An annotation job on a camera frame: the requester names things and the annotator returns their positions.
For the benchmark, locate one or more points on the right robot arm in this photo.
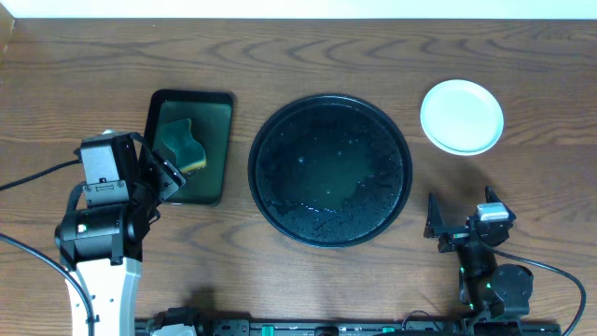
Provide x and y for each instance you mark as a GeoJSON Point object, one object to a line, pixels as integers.
{"type": "Point", "coordinates": [494, 293]}

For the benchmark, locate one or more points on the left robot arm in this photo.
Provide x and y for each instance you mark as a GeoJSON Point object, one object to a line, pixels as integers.
{"type": "Point", "coordinates": [107, 217]}

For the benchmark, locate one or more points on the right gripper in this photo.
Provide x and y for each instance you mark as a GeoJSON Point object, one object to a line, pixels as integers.
{"type": "Point", "coordinates": [460, 235]}

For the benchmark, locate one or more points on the mint plate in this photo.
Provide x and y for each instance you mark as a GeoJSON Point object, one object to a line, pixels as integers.
{"type": "Point", "coordinates": [461, 117]}

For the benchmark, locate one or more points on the black round serving tray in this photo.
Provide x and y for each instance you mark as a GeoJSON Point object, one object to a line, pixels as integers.
{"type": "Point", "coordinates": [330, 171]}

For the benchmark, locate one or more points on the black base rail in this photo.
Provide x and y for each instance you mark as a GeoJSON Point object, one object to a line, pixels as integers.
{"type": "Point", "coordinates": [188, 321]}

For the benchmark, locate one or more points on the green yellow scrub sponge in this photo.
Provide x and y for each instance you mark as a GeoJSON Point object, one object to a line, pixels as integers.
{"type": "Point", "coordinates": [189, 154]}

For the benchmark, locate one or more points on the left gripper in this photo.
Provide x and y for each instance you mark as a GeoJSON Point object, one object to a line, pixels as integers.
{"type": "Point", "coordinates": [167, 173]}

